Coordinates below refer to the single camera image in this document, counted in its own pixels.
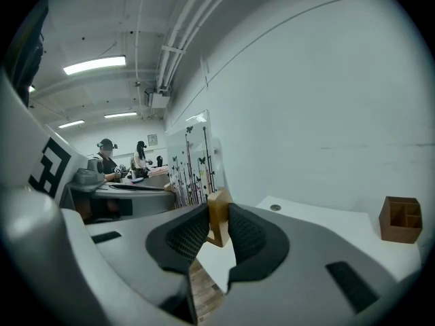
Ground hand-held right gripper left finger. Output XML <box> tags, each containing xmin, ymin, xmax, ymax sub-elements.
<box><xmin>60</xmin><ymin>201</ymin><xmax>211</xmax><ymax>326</ymax></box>

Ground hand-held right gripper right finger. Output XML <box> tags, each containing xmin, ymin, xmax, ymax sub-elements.
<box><xmin>200</xmin><ymin>202</ymin><xmax>402</xmax><ymax>326</ymax></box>

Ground butterfly print picture frame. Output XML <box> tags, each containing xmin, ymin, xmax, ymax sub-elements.
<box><xmin>164</xmin><ymin>109</ymin><xmax>236</xmax><ymax>248</ymax></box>

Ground grey desk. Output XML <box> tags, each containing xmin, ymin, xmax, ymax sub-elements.
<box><xmin>67</xmin><ymin>177</ymin><xmax>176</xmax><ymax>222</ymax></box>

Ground grey device on stand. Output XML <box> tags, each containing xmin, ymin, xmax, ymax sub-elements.
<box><xmin>73</xmin><ymin>158</ymin><xmax>107</xmax><ymax>185</ymax></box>

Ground brown wooden pen holder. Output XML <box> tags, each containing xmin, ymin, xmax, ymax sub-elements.
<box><xmin>378</xmin><ymin>196</ymin><xmax>423</xmax><ymax>245</ymax></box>

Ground ceiling ventilation box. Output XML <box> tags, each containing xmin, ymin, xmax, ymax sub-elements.
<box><xmin>144</xmin><ymin>87</ymin><xmax>171</xmax><ymax>110</ymax></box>

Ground thin white ceiling conduit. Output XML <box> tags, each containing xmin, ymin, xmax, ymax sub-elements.
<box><xmin>134</xmin><ymin>0</ymin><xmax>145</xmax><ymax>117</ymax></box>

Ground white ceiling pipe bundle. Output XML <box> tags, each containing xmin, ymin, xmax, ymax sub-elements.
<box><xmin>155</xmin><ymin>0</ymin><xmax>246</xmax><ymax>93</ymax></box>

